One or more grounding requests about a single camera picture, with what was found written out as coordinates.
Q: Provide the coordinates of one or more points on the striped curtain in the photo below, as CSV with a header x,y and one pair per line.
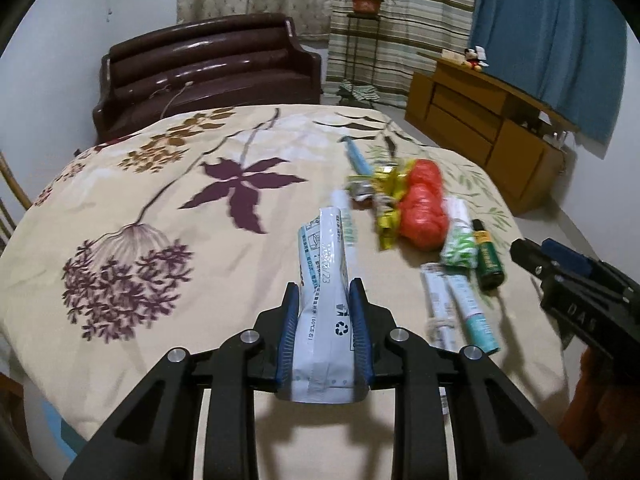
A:
x,y
415,25

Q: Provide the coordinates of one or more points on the wooden bamboo chair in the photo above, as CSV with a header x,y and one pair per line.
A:
x,y
10,195

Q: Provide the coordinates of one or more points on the dark green bottle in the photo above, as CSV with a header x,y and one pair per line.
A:
x,y
487,260

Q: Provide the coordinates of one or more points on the brown plush toy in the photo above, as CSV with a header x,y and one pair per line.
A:
x,y
605,410

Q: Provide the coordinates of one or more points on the crumpled silver wrapper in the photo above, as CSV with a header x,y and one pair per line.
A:
x,y
361,191

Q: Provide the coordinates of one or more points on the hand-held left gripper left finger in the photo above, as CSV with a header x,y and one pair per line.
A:
x,y
288,340

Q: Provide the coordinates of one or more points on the white plastic refill pouch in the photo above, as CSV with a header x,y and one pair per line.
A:
x,y
325,270

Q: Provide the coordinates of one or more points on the yellow foil wrapper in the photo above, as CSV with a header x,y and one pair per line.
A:
x,y
390,185

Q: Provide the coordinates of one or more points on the black metal plant stand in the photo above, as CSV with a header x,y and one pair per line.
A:
x,y
364,45

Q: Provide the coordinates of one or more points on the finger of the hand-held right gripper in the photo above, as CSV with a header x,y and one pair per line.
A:
x,y
530,256
565,255

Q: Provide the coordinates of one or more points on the brown leather sofa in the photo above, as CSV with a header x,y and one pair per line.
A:
x,y
210,60

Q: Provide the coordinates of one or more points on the mouse plush toy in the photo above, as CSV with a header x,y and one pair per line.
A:
x,y
473,60

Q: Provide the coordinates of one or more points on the wooden cabinet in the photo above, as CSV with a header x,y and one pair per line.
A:
x,y
475,120

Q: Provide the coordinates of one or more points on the green checked cloth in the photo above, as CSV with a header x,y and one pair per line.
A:
x,y
357,94

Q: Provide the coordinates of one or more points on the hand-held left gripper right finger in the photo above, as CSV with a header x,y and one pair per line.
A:
x,y
360,340

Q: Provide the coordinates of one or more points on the green white tissue packet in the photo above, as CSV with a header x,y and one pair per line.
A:
x,y
459,240

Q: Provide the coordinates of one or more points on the blue tube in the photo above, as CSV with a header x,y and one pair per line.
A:
x,y
357,156

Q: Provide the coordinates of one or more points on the small white box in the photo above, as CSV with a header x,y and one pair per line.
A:
x,y
452,56

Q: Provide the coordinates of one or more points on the floral beige tablecloth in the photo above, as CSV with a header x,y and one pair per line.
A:
x,y
175,270

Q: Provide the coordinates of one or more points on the white teal toothpaste tube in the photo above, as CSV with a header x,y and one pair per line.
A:
x,y
472,310

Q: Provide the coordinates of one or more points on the red plastic bag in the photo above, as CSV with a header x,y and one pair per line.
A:
x,y
422,205

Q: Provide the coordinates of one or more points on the blue curtain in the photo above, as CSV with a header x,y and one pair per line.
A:
x,y
550,35

